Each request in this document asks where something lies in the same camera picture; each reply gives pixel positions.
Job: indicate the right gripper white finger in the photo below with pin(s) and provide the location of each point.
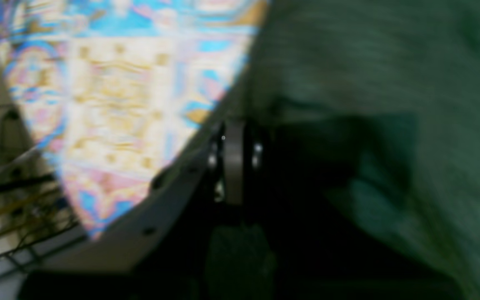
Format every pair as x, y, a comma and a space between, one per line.
124, 245

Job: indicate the dark green long-sleeve shirt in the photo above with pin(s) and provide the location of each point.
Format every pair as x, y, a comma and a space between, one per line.
378, 103

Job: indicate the patterned pastel tablecloth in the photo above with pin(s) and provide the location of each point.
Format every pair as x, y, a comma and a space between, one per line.
111, 90

